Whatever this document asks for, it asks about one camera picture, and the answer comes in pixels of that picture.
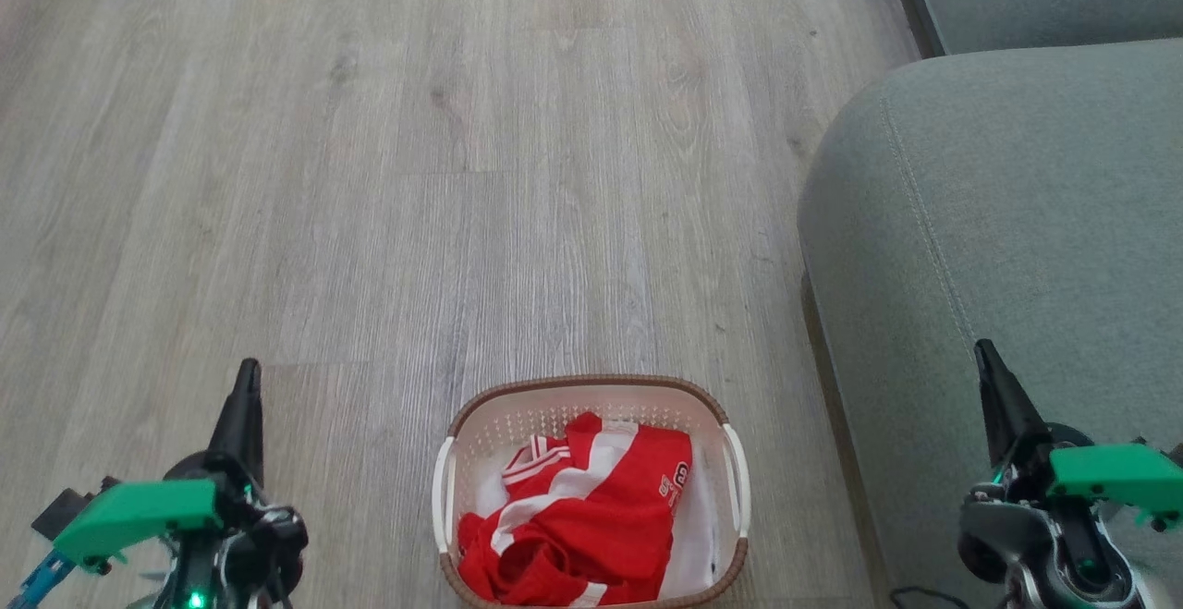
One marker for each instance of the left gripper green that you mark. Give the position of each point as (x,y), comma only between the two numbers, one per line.
(139,512)

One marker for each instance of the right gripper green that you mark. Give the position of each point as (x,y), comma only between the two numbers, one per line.
(1118,480)

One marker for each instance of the red white striped jersey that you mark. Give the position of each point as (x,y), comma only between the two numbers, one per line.
(610,498)

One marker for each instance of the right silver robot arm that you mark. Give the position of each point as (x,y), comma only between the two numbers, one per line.
(1017,544)

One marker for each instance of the grey-green fabric sofa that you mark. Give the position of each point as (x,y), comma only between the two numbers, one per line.
(970,221)

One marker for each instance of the white plastic laundry basket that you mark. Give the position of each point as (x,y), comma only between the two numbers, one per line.
(591,396)

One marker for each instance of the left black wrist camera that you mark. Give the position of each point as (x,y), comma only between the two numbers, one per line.
(65,507)

